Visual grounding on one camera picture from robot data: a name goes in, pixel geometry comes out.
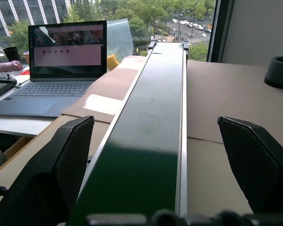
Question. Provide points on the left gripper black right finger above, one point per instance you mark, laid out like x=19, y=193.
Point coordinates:
x=261, y=169

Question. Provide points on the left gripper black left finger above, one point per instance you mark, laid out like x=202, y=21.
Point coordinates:
x=49, y=179

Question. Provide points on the green conveyor belt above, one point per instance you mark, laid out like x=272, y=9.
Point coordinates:
x=150, y=117

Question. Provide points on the grey open laptop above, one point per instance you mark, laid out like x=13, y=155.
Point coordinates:
x=61, y=89

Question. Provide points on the dark grey cylinder cup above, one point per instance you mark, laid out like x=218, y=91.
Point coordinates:
x=280, y=73

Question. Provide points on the black handheld controller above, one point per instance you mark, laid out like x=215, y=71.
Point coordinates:
x=0, y=87

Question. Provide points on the brown cardboard sheet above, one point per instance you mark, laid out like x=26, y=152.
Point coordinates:
x=113, y=82

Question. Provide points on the pink wrapped bundle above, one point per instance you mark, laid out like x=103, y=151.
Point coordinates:
x=7, y=66

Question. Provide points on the terracotta pot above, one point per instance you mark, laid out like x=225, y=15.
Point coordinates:
x=26, y=57

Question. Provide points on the black cup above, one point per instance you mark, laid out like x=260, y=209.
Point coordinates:
x=12, y=55

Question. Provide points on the yellow sponge block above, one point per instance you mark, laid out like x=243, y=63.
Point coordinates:
x=112, y=62

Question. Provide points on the translucent plastic bag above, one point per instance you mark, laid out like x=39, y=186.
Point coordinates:
x=118, y=40

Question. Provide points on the black window frame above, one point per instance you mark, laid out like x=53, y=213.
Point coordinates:
x=220, y=30

